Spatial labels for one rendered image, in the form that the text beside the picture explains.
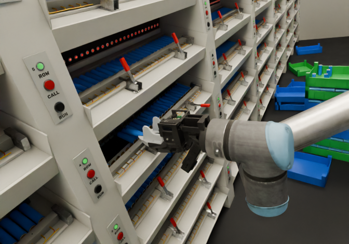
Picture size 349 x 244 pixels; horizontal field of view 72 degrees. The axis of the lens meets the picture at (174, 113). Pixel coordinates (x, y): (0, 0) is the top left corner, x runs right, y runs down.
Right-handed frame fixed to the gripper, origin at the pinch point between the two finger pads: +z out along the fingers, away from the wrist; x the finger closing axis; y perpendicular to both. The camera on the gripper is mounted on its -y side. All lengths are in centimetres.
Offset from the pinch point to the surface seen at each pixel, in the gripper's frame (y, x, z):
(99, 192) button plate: -1.4, 19.7, -1.0
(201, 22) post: 22, -46, -1
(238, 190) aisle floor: -79, -60, 0
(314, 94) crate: -37, -105, -36
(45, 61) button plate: 27.8, 18.3, -1.7
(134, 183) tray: -8.1, 9.5, -0.5
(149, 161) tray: -7.5, 1.3, 0.3
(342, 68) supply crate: -28, -123, -49
